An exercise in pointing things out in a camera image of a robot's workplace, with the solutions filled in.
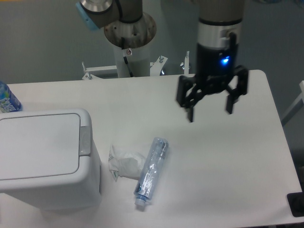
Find empty clear plastic bottle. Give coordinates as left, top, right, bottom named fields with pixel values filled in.
left=133, top=137, right=169, bottom=208

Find black device at table edge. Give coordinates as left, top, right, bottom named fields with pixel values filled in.
left=287, top=192, right=304, bottom=218

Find white frame at right edge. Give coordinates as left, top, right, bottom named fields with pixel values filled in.
left=281, top=81, right=304, bottom=126

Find blue labelled water bottle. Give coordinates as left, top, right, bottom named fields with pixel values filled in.
left=0, top=81, right=23, bottom=113

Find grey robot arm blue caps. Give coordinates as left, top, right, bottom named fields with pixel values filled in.
left=76, top=0, right=249, bottom=122

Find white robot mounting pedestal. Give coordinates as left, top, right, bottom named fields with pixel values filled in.
left=104, top=13, right=157, bottom=78

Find white metal clamp frame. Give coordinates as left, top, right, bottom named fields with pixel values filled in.
left=82, top=50, right=191, bottom=80

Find crumpled white paper wrapper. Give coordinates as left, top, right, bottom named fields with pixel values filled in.
left=108, top=144, right=146, bottom=182

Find white push-button trash can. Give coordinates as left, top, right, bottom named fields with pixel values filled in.
left=0, top=108, right=102, bottom=210

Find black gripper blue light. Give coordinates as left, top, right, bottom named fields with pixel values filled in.
left=176, top=44, right=249, bottom=123

